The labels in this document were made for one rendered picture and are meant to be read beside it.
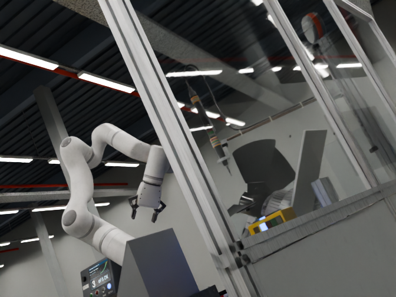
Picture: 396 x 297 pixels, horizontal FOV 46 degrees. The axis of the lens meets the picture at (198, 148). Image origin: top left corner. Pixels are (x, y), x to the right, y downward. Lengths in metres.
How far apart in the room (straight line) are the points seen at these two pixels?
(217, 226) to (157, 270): 1.00
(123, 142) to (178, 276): 0.65
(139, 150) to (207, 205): 1.31
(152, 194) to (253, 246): 1.18
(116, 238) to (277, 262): 1.09
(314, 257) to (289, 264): 0.11
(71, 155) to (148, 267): 0.71
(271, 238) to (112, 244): 1.07
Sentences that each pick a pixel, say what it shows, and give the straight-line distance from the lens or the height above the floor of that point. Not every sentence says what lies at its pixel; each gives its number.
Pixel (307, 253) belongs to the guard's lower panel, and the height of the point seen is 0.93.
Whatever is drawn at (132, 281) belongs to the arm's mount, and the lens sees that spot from 1.72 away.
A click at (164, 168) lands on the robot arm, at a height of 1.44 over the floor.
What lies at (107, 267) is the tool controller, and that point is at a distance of 2.34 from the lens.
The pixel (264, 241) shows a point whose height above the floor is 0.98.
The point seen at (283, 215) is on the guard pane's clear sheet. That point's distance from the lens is 0.97.
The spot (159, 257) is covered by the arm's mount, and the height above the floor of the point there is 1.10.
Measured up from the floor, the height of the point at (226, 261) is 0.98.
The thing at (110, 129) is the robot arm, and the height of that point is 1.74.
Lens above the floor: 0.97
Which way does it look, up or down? 14 degrees up
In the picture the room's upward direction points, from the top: 25 degrees counter-clockwise
